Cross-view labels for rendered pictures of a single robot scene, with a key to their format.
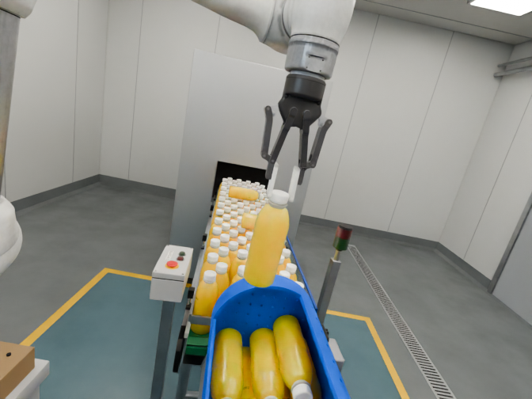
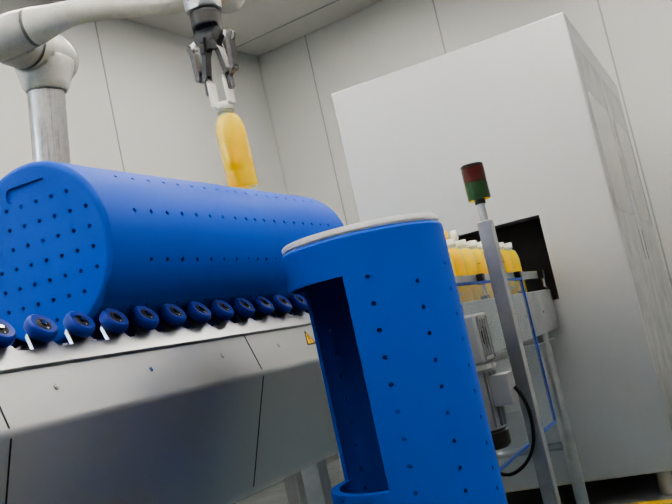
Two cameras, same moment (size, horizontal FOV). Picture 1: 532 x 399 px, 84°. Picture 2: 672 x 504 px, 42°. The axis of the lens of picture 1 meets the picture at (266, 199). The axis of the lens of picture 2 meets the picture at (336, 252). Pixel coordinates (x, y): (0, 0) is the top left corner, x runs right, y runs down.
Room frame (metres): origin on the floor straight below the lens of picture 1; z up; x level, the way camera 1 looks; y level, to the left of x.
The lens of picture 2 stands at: (-1.01, -1.29, 0.85)
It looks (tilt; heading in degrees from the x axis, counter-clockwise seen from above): 6 degrees up; 33
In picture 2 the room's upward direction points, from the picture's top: 12 degrees counter-clockwise
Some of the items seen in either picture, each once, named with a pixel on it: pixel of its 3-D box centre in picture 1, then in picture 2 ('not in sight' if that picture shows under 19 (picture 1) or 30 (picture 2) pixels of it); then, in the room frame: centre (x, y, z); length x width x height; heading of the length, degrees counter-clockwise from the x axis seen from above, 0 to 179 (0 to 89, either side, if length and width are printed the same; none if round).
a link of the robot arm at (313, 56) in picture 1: (310, 61); (202, 2); (0.59, -0.03, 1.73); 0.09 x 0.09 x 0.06
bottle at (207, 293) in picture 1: (205, 303); not in sight; (0.86, 0.13, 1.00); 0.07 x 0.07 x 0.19
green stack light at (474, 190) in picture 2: (341, 241); (477, 191); (1.19, -0.35, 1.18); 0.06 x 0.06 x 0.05
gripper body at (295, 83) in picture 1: (301, 102); (208, 31); (0.59, -0.03, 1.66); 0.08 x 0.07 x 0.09; 99
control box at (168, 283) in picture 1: (172, 271); not in sight; (0.92, 0.26, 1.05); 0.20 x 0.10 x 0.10; 9
